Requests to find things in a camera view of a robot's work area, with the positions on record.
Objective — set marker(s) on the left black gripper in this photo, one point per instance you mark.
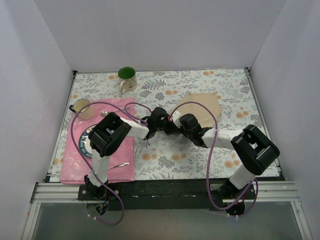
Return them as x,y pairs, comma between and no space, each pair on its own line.
163,123

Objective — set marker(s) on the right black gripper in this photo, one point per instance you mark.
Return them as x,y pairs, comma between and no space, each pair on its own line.
190,126

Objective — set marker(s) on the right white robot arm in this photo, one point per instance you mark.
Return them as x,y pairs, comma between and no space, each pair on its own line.
255,150

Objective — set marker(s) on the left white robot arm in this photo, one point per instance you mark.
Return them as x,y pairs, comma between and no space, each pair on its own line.
107,136

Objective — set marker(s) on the floral mug green inside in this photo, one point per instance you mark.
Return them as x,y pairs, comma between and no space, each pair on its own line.
128,79

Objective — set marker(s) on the silver spoon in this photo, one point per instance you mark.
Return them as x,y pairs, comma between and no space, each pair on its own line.
105,113

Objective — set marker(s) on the silver fork on placemat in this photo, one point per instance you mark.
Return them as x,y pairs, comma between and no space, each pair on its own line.
119,165

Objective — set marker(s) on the cream enamel cup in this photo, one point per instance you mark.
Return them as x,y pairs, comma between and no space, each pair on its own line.
83,109

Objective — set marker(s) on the white plate with blue rim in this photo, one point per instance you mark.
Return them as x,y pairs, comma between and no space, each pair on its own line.
84,142

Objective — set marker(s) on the pink placemat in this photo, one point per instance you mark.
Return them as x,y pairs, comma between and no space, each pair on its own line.
74,167

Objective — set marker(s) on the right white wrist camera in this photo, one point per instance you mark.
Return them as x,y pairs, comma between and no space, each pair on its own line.
175,118

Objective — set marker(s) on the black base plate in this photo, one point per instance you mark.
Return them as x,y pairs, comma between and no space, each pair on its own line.
165,194

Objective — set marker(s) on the aluminium frame rail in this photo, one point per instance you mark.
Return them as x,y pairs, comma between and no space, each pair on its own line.
268,191

